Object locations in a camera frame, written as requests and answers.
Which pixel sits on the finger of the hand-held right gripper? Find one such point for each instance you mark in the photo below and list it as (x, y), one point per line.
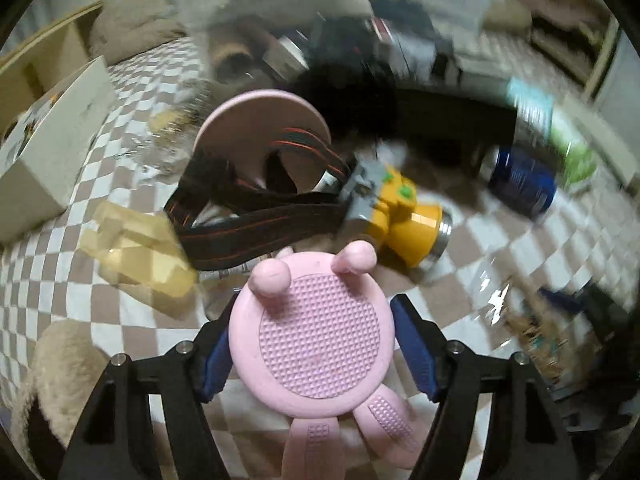
(562, 298)

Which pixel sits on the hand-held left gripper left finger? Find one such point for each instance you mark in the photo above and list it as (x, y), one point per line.
(215, 365)

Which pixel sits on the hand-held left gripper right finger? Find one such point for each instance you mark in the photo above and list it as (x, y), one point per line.
(415, 345)

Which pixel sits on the pink silicone bunny brush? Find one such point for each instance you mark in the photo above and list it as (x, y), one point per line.
(320, 340)

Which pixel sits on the clear plastic storage container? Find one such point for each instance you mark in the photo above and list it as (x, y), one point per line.
(215, 10)

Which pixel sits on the dark blue can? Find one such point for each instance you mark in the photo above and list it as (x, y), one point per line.
(525, 180)

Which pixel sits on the yellow translucent plastic piece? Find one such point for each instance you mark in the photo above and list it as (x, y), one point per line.
(135, 255)

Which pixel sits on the green wipes packet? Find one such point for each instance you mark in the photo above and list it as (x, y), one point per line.
(575, 155)

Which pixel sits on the beige fuzzy cloth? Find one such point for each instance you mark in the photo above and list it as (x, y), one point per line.
(60, 375)

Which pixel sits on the brown white checkered bed sheet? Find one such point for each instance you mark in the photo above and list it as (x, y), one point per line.
(75, 285)

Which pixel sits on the teal wipes packet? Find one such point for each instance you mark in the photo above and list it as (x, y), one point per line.
(530, 105)

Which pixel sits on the flat black box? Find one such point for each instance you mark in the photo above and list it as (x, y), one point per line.
(450, 120)

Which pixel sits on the crystal tiara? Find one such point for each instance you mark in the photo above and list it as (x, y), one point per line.
(170, 130)

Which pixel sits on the wooden wardrobe shelf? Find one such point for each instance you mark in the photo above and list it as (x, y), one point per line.
(600, 60)

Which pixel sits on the pink round disc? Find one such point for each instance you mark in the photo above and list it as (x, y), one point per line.
(250, 115)

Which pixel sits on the white cardboard box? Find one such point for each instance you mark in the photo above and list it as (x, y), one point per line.
(55, 160)

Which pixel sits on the brown cardboard tube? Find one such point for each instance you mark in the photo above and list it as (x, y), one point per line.
(235, 55)

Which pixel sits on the small white box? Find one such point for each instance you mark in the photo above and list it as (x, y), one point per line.
(290, 55)

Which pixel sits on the dark red slim box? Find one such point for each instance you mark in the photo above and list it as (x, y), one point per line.
(385, 30)

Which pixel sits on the beige quilt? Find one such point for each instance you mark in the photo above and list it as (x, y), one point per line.
(140, 25)

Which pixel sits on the wooden bedside shelf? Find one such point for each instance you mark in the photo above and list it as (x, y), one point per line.
(50, 45)

